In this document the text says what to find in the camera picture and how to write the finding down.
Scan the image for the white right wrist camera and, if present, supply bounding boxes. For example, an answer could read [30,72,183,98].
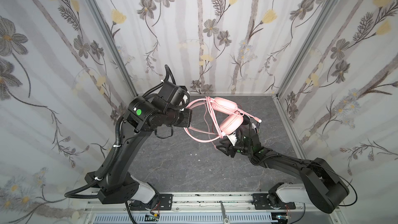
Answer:
[227,133,238,146]

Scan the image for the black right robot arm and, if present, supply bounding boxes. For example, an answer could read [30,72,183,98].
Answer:
[216,128,352,214]

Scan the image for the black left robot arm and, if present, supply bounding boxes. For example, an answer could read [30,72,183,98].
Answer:
[64,65,192,209]

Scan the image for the white perforated cable duct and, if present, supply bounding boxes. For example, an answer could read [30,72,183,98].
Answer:
[91,212,278,224]

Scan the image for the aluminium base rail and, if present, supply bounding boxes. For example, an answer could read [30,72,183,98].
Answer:
[83,192,343,224]

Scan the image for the pink headphones with cable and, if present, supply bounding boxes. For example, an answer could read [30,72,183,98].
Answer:
[184,96,262,143]

